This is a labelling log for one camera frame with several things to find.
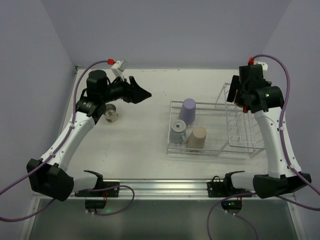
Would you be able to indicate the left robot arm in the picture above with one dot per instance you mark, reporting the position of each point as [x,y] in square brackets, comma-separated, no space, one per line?
[48,175]

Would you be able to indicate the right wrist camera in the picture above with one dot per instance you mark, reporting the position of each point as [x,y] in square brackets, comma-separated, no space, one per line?
[262,63]

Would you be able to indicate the orange ceramic mug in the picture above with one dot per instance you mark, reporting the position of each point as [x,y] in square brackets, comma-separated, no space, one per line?
[239,101]

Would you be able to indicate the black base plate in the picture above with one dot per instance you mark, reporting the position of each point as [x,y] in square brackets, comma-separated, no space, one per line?
[107,189]
[222,187]

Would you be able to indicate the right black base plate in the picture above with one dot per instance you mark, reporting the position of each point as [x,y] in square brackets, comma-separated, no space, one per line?
[222,187]

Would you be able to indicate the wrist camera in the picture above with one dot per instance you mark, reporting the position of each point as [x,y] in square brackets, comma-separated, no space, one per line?
[262,63]
[118,68]

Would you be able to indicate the white wire dish rack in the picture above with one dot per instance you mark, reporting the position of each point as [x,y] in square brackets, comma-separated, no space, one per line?
[231,133]

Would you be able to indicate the grey mug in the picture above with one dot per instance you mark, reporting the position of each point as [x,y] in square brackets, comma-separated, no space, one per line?
[178,132]

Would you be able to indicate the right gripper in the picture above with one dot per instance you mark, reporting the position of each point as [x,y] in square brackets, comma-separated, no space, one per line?
[232,90]

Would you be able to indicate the lavender plastic cup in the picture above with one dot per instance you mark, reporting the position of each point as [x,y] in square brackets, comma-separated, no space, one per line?
[188,111]

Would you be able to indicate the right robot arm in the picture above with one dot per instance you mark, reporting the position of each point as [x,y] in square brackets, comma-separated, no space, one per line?
[284,174]

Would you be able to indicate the beige plastic cup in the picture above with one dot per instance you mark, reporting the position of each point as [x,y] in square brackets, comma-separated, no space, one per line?
[197,138]

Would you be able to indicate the aluminium mounting rail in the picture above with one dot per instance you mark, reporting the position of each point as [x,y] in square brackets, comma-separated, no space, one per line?
[157,189]

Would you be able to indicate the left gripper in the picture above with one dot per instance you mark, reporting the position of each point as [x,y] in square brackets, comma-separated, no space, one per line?
[129,90]

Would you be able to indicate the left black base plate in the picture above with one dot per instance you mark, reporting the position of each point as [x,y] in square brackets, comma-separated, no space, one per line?
[107,189]

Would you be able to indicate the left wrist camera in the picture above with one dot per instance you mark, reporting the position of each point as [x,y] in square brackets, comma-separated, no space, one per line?
[118,68]

